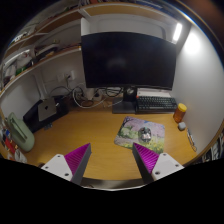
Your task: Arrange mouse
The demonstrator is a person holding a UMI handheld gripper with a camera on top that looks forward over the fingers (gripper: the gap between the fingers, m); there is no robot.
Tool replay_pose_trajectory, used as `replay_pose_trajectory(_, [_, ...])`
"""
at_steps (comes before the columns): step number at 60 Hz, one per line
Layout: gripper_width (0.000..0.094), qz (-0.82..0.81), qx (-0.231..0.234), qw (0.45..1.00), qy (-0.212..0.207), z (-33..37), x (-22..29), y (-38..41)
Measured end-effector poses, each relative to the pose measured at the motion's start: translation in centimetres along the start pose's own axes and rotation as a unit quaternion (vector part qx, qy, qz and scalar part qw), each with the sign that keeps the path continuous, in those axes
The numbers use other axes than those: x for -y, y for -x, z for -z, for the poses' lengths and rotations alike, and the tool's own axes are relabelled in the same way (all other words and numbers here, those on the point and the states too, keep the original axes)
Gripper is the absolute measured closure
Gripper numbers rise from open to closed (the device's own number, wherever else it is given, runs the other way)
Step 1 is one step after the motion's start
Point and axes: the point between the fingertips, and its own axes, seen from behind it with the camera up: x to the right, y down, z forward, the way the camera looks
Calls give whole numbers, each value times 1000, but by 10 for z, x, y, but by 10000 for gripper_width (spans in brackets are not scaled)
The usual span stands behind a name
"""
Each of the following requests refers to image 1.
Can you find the white cable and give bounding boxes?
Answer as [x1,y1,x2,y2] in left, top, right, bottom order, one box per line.
[72,87,114,109]

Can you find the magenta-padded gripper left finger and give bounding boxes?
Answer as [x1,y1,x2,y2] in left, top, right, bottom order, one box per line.
[40,142,92,186]

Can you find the orange jar with yellow lid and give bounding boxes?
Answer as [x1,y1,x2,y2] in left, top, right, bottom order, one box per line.
[172,102,188,124]

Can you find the black flat box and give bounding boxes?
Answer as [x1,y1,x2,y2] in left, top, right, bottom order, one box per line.
[22,94,70,134]

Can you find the black computer monitor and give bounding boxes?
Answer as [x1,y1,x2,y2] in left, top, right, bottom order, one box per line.
[80,31,178,115]

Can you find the white wall socket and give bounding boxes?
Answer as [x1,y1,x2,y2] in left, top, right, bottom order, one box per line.
[56,72,66,83]
[64,69,77,81]

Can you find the white light bar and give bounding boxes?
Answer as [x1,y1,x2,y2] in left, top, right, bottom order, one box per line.
[172,22,184,43]

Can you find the silver mini computer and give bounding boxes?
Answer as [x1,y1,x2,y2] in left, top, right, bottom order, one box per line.
[37,97,58,123]

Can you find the white earbuds case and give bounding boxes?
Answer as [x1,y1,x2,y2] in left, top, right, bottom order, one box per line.
[177,121,188,132]

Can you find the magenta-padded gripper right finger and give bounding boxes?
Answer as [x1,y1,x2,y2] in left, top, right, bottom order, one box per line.
[132,142,185,185]

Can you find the transparent computer mouse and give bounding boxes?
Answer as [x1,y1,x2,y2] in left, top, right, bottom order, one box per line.
[138,126,153,144]

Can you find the black monitor cable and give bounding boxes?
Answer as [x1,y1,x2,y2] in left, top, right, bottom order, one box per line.
[99,87,124,98]

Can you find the black keyboard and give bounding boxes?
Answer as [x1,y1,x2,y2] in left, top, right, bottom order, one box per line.
[134,95,179,114]

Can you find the dark pen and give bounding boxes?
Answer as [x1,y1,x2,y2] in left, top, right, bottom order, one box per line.
[186,128,198,153]

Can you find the wooden shelf unit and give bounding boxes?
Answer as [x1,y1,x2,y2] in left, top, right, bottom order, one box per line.
[0,1,178,98]

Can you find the cherry blossom print mouse pad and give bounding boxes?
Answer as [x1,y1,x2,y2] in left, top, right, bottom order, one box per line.
[113,115,166,155]

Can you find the pale green container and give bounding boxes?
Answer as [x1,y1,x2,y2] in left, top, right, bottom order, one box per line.
[7,112,36,153]

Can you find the white charger block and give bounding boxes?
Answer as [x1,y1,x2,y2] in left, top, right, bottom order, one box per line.
[84,87,96,100]

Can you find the black socket cable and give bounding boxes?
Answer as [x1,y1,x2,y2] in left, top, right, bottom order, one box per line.
[49,74,88,101]

